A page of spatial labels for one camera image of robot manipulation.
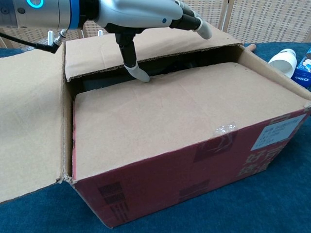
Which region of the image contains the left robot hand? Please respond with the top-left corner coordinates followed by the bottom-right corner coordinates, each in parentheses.
top-left (96, 0), bottom-right (213, 83)

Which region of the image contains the red cardboard shipping box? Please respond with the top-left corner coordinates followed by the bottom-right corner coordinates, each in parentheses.
top-left (0, 24), bottom-right (311, 230)

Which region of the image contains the blue Oreo package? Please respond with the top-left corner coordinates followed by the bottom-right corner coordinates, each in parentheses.
top-left (290, 47), bottom-right (311, 88)

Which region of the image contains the wicker folding screen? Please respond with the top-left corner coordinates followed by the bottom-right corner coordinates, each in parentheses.
top-left (0, 0), bottom-right (311, 49)

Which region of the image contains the teal fabric table cover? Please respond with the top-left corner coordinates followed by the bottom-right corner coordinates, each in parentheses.
top-left (0, 42), bottom-right (311, 233)

